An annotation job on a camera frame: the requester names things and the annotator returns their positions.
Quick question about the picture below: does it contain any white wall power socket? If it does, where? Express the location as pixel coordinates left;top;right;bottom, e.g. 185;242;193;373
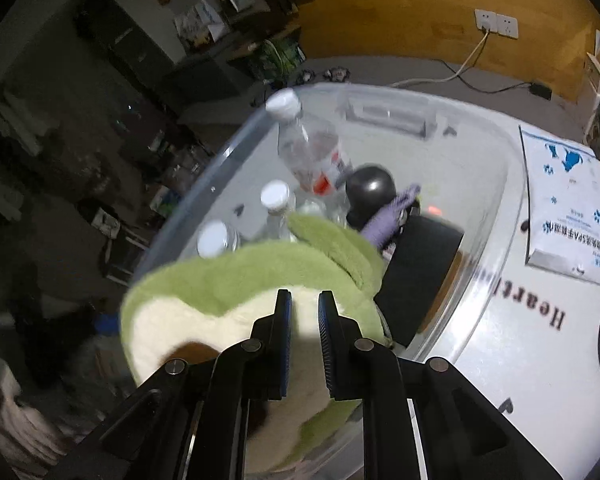
475;9;519;39

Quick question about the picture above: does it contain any white power cable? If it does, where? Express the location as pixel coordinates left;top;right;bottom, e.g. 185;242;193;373
386;27;491;89

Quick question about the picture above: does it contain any purple plush toy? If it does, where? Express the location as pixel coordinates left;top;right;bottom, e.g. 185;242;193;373
360;184;422;250

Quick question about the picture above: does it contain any small clear bottle white cap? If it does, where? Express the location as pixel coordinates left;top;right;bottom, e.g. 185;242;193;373
260;180;296;242

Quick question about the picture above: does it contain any white blue printed package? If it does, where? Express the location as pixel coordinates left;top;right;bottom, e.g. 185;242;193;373
519;127;600;285

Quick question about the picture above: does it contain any green avocado plush toy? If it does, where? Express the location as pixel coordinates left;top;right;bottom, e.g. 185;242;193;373
121;214;389;474

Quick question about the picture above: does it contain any clear plastic storage bin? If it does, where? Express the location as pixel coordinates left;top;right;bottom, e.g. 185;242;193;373
130;81;527;480

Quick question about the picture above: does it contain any yellowish bottle silver cap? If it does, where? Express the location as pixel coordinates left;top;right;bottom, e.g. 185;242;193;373
196;220;240;259

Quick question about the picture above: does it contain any large clear water bottle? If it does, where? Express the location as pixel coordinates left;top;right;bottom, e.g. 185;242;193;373
265;89;352;196

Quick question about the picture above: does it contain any black power adapter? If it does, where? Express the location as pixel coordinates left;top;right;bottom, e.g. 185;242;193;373
528;81;553;101

